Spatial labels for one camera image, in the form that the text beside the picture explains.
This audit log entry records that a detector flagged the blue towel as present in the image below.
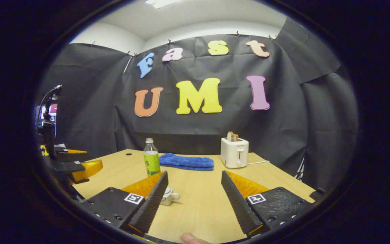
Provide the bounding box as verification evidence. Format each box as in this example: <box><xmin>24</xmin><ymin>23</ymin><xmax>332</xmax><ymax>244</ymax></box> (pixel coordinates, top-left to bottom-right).
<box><xmin>159</xmin><ymin>153</ymin><xmax>215</xmax><ymax>171</ymax></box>

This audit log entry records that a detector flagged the black backdrop cloth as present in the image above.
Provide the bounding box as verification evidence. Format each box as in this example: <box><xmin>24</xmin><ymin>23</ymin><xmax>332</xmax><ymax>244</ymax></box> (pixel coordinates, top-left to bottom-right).
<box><xmin>38</xmin><ymin>19</ymin><xmax>360</xmax><ymax>192</ymax></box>

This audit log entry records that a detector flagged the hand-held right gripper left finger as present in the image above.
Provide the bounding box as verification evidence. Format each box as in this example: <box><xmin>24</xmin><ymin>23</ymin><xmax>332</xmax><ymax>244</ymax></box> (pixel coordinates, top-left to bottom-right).
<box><xmin>80</xmin><ymin>170</ymin><xmax>169</xmax><ymax>237</ymax></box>

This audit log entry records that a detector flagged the ceiling light panel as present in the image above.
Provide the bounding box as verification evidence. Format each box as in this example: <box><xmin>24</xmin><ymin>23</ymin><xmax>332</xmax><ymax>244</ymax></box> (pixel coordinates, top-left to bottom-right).
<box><xmin>144</xmin><ymin>0</ymin><xmax>183</xmax><ymax>9</ymax></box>

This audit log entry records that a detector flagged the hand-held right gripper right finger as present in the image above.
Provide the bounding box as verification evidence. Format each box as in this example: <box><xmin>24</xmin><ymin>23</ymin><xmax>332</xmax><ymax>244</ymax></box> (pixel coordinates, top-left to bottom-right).
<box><xmin>221</xmin><ymin>170</ymin><xmax>316</xmax><ymax>238</ymax></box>

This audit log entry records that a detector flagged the white teacup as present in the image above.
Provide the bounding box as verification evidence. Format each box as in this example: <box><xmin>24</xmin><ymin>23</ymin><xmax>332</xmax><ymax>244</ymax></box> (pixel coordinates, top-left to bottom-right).
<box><xmin>160</xmin><ymin>191</ymin><xmax>181</xmax><ymax>206</ymax></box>

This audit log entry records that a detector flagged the white toaster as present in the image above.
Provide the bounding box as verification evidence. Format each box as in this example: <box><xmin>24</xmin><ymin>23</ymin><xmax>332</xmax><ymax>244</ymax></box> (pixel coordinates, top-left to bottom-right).
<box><xmin>220</xmin><ymin>137</ymin><xmax>250</xmax><ymax>169</ymax></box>

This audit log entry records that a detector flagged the green label water bottle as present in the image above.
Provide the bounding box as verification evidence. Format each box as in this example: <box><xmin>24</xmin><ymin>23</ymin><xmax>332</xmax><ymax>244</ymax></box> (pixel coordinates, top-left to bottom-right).
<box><xmin>143</xmin><ymin>138</ymin><xmax>161</xmax><ymax>177</ymax></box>

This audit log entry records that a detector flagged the computer monitor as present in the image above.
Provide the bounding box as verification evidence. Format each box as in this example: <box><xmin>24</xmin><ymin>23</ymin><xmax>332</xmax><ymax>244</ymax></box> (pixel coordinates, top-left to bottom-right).
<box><xmin>38</xmin><ymin>103</ymin><xmax>59</xmax><ymax>136</ymax></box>

